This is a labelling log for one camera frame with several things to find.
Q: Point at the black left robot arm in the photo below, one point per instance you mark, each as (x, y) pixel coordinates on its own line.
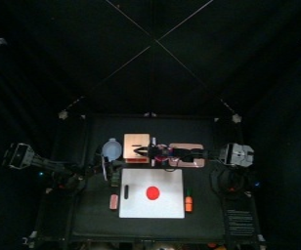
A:
(31, 158)

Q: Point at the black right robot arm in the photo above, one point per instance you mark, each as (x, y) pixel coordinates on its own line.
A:
(235, 154)

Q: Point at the light blue bowl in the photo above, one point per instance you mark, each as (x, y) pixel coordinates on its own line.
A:
(111, 150)

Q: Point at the red round dough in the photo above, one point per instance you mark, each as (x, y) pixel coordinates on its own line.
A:
(153, 193)

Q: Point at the black stick tool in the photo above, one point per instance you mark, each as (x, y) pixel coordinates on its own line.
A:
(126, 192)

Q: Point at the pink rectangular tray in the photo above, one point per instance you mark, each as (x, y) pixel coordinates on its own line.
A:
(193, 163)

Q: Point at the white cloth clip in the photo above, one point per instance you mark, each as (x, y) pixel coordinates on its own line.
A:
(63, 114)
(235, 118)
(149, 114)

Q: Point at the white cutting board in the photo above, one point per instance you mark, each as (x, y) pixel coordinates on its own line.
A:
(153, 208)

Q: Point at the orange toy carrot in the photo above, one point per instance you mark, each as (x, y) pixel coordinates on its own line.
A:
(189, 204)

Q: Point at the white printed label sheet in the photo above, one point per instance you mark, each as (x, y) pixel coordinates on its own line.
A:
(239, 223)

